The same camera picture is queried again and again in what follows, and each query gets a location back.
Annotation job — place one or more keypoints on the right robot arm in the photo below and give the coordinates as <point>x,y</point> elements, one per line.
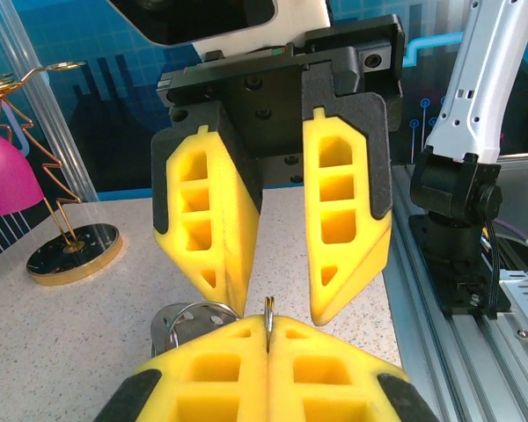
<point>479,88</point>

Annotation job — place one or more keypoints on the grey key holder with rings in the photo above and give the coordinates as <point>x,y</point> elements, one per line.
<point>160,329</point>

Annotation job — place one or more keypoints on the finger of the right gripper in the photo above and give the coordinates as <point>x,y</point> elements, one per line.
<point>193,198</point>
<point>339,198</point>

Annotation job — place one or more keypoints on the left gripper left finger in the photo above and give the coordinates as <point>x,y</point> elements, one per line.
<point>211,395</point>

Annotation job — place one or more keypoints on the pink plastic goblet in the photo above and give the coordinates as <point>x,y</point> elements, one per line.
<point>4,176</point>

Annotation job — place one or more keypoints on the aluminium mounting rail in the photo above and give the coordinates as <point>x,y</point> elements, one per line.
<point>466,373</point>

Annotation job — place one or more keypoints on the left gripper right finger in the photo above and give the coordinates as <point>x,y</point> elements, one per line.
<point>330,395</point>

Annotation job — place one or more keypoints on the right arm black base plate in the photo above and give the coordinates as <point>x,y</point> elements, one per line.
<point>466,294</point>

